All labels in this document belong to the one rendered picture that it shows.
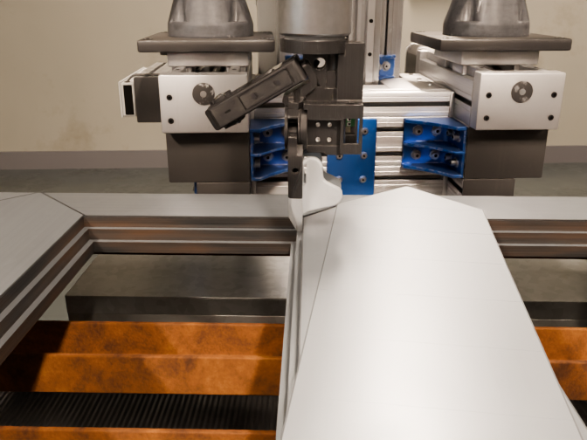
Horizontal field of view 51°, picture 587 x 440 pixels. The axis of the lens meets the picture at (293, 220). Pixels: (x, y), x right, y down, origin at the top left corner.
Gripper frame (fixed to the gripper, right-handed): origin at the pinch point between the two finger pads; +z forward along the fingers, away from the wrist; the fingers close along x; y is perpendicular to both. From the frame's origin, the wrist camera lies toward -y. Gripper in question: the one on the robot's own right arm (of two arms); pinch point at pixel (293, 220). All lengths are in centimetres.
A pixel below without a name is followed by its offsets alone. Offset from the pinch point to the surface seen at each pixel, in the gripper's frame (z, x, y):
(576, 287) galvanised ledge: 18, 21, 43
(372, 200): 0.6, 9.5, 9.9
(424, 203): 0.6, 8.3, 16.4
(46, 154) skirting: 77, 333, -173
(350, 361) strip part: 0.8, -27.8, 4.9
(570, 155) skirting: 80, 359, 183
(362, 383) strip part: 0.8, -30.5, 5.5
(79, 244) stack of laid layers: 3.1, -0.8, -24.7
